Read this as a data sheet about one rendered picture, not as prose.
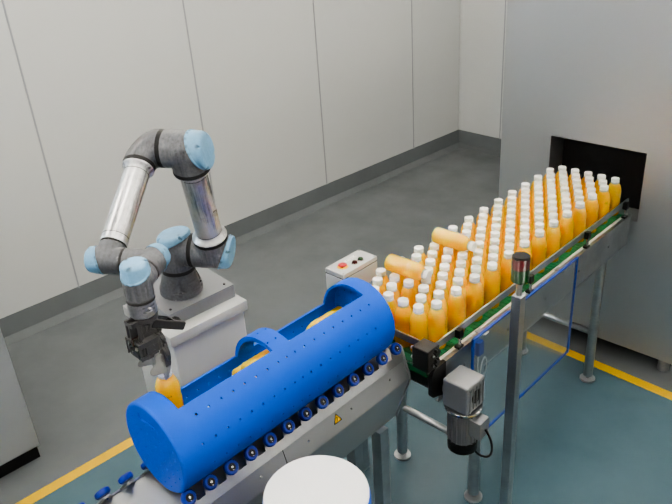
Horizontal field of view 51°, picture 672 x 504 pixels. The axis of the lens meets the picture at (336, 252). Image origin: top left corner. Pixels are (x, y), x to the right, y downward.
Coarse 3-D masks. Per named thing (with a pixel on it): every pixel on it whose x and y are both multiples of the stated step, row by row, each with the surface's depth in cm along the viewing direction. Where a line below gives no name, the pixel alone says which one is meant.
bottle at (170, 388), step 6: (162, 378) 196; (168, 378) 197; (174, 378) 198; (156, 384) 197; (162, 384) 196; (168, 384) 196; (174, 384) 197; (156, 390) 197; (162, 390) 196; (168, 390) 196; (174, 390) 197; (180, 390) 200; (168, 396) 197; (174, 396) 198; (180, 396) 200; (174, 402) 199; (180, 402) 200
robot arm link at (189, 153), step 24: (168, 144) 205; (192, 144) 204; (192, 168) 208; (192, 192) 216; (192, 216) 224; (216, 216) 227; (192, 240) 236; (216, 240) 231; (192, 264) 237; (216, 264) 235
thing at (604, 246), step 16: (624, 224) 347; (592, 240) 328; (608, 240) 338; (624, 240) 354; (576, 256) 316; (592, 256) 328; (608, 256) 344; (592, 272) 334; (592, 304) 357; (592, 320) 361; (592, 336) 365; (448, 352) 258; (464, 352) 262; (592, 352) 369; (448, 368) 257; (592, 368) 374; (432, 384) 251; (400, 416) 324; (416, 416) 317; (400, 432) 329; (400, 448) 333; (480, 448) 299; (464, 496) 312; (480, 496) 311
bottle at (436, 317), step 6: (432, 312) 253; (438, 312) 253; (444, 312) 254; (432, 318) 253; (438, 318) 253; (444, 318) 254; (432, 324) 254; (438, 324) 254; (444, 324) 255; (432, 330) 255; (438, 330) 255; (444, 330) 256; (432, 336) 257; (438, 336) 256
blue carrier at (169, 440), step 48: (336, 288) 252; (288, 336) 243; (336, 336) 222; (384, 336) 236; (192, 384) 217; (240, 384) 200; (288, 384) 208; (144, 432) 195; (192, 432) 187; (240, 432) 197; (192, 480) 190
